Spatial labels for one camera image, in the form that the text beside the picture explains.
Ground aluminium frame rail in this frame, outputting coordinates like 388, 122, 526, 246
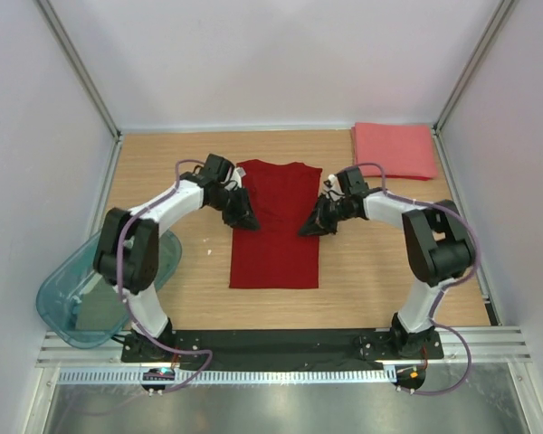
33, 0, 122, 139
432, 0, 518, 136

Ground folded pink t shirt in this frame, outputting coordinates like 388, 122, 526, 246
351, 122, 438, 181

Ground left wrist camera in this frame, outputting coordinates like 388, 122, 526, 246
232, 166, 245, 188

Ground dark red t shirt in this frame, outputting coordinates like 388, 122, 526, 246
229, 159, 322, 289

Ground slotted cable duct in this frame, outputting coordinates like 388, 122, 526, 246
57, 366, 396, 386

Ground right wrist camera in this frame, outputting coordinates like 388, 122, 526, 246
323, 174, 340, 192

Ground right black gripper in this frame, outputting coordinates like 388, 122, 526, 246
299, 193, 353, 237

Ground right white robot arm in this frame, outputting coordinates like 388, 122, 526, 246
299, 165, 477, 358

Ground right aluminium frame rail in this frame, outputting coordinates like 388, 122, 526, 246
432, 0, 518, 136

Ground teal plastic bin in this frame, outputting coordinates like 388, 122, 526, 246
34, 228, 183, 350

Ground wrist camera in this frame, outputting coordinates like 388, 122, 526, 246
323, 174, 340, 192
232, 166, 245, 188

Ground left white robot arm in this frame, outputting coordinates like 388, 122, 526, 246
93, 154, 260, 362

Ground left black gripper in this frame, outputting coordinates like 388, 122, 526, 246
208, 185, 261, 232

